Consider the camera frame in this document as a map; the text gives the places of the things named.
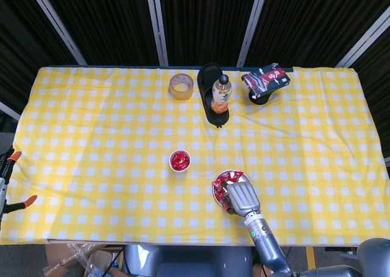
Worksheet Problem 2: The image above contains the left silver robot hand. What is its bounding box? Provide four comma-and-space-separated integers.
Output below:
0, 150, 39, 222

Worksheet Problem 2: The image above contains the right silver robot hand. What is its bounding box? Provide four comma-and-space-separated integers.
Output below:
219, 181, 262, 216

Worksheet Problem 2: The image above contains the metal bowl of red candies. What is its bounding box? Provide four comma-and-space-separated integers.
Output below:
211, 169, 249, 207

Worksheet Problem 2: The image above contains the white paper cup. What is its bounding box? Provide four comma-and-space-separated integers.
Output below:
169, 149, 192, 174

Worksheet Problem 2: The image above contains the brown cardboard box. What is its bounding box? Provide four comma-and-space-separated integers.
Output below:
42, 243, 124, 277

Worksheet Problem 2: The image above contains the grey robot torso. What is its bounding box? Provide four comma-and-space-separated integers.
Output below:
123, 245, 255, 277

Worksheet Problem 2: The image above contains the yellow table leg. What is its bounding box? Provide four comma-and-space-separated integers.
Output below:
306, 246, 316, 268

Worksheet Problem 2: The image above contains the clear plastic wrap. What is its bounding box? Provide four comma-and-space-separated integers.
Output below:
62, 242, 106, 277

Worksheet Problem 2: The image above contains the black small bowl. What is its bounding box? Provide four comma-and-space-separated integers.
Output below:
248, 86, 277, 106

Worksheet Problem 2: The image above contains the orange drink plastic bottle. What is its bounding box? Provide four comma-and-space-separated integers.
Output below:
210, 74, 233, 115

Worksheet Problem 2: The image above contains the yellow white checked tablecloth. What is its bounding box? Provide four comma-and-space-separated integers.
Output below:
0, 65, 390, 247

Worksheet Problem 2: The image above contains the brown packing tape roll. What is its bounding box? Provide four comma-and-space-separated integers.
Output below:
169, 73, 194, 101

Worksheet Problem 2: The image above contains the black oval plastic tray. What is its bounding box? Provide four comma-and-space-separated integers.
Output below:
197, 62, 231, 128

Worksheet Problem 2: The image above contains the black pleated curtain panel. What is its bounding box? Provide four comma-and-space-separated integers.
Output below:
41, 0, 161, 66
350, 30, 390, 162
158, 0, 260, 67
243, 0, 390, 68
0, 0, 80, 107

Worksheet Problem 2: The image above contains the white metal frame post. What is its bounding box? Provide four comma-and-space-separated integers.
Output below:
335, 5, 390, 68
0, 101, 21, 122
26, 0, 88, 66
236, 0, 271, 67
144, 0, 169, 67

